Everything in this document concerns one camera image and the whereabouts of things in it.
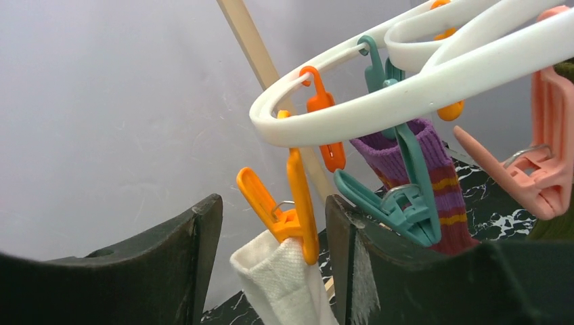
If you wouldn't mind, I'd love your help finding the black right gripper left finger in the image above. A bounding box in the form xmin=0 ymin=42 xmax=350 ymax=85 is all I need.
xmin=1 ymin=194 xmax=223 ymax=324

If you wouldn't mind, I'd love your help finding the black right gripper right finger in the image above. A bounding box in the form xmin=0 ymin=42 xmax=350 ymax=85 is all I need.
xmin=325 ymin=195 xmax=573 ymax=324

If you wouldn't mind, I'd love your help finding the white plastic clip hanger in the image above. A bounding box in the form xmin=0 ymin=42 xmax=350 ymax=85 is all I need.
xmin=248 ymin=0 xmax=574 ymax=149

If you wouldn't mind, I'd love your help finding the teal clothes peg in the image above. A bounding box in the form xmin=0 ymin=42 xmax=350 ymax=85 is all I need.
xmin=333 ymin=78 xmax=443 ymax=248

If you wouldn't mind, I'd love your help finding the orange clothes peg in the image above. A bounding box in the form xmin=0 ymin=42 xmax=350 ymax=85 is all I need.
xmin=236 ymin=110 xmax=320 ymax=266

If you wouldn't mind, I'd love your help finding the maroon yellow striped sock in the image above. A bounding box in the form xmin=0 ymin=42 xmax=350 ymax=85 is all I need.
xmin=350 ymin=118 xmax=479 ymax=255

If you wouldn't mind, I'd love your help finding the small orange hanging peg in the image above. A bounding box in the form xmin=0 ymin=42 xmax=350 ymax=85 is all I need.
xmin=299 ymin=66 xmax=347 ymax=173

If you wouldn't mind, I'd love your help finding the pink clothes peg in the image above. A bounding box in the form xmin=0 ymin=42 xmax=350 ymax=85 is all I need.
xmin=443 ymin=1 xmax=573 ymax=220

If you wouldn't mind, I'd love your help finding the olive striped sock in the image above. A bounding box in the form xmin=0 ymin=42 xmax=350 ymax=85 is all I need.
xmin=527 ymin=58 xmax=574 ymax=241

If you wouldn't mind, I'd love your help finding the wooden clothes rack frame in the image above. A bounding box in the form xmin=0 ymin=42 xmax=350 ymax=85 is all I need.
xmin=216 ymin=0 xmax=337 ymax=301

